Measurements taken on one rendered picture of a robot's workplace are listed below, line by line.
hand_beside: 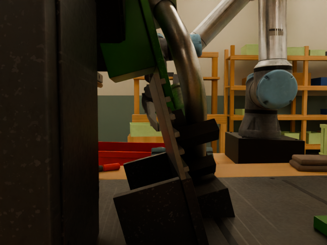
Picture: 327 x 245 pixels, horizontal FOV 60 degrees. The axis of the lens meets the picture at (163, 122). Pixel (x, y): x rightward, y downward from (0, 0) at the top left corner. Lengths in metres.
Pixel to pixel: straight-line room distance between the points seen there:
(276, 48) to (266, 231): 0.66
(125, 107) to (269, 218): 5.69
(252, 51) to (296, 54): 0.88
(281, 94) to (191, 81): 0.60
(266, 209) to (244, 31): 6.16
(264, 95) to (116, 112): 5.30
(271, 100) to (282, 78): 0.07
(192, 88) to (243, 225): 0.19
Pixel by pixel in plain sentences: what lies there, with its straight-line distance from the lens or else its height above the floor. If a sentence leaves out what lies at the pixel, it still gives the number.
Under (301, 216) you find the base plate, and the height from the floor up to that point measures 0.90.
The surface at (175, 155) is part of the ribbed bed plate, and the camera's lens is 0.31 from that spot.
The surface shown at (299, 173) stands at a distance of 0.74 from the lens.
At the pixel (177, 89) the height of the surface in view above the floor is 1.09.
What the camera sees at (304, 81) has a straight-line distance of 6.26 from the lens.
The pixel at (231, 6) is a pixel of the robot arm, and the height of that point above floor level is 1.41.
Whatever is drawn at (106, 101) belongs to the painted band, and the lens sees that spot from 6.10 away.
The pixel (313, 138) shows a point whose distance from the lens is 6.45.
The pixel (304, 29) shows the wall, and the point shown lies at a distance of 7.09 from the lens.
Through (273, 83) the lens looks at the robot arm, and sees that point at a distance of 0.92.
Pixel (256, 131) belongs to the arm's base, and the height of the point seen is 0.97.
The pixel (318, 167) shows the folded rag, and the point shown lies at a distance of 0.77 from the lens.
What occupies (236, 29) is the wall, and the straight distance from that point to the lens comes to 6.52.
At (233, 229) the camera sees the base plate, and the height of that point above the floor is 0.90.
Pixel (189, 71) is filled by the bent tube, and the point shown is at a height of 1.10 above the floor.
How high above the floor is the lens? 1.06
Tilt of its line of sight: 4 degrees down
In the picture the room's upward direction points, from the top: straight up
